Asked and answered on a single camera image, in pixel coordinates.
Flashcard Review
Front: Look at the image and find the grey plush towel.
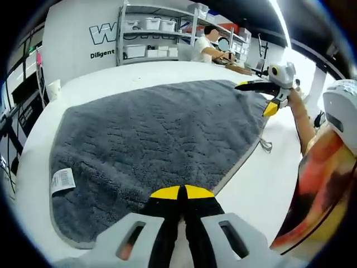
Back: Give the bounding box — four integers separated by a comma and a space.
49, 79, 273, 250

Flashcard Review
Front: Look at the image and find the wooden tray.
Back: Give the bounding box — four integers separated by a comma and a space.
225, 63, 252, 74

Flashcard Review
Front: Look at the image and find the metal shelf rack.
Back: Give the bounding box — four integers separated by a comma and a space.
117, 0, 213, 66
223, 23, 252, 61

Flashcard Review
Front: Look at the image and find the ceiling light strip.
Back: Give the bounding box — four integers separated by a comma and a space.
269, 0, 292, 48

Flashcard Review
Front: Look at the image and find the white worn device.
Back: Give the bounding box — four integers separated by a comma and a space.
322, 79, 357, 156

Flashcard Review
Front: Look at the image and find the person's orange patterned shirt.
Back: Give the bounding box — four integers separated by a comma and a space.
269, 131, 357, 256

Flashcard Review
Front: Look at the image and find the group of white storage boxes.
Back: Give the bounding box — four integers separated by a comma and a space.
122, 16, 179, 59

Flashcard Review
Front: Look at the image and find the dark cabinet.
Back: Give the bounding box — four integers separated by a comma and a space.
15, 89, 46, 140

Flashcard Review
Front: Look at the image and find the white paper cup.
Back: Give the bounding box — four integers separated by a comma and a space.
46, 79, 62, 101

